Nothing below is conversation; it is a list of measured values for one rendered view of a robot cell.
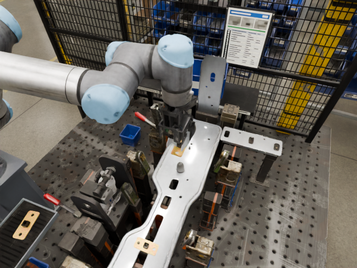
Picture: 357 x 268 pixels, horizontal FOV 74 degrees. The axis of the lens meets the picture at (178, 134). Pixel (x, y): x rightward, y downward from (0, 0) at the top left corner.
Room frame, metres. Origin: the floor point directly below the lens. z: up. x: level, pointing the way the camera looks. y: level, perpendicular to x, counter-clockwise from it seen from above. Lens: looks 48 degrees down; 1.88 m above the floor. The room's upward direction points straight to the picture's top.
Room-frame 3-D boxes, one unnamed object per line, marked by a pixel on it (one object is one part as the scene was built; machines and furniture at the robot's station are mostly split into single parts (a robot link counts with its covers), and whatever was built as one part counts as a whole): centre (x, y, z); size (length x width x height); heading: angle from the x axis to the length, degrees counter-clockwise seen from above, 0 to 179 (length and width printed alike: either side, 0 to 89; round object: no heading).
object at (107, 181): (0.43, 0.27, 0.94); 0.18 x 0.13 x 0.49; 159
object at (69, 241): (0.25, 0.35, 0.90); 0.05 x 0.05 x 0.40; 69
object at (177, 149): (0.49, -0.01, 1.28); 0.08 x 0.04 x 0.01; 158
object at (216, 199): (0.46, -0.14, 0.84); 0.11 x 0.08 x 0.29; 69
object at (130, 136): (1.01, 0.30, 0.74); 0.11 x 0.10 x 0.09; 159
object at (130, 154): (0.61, 0.19, 0.88); 0.11 x 0.09 x 0.37; 69
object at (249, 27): (1.19, -0.34, 1.30); 0.23 x 0.02 x 0.31; 69
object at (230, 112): (0.92, -0.27, 0.88); 0.08 x 0.08 x 0.36; 69
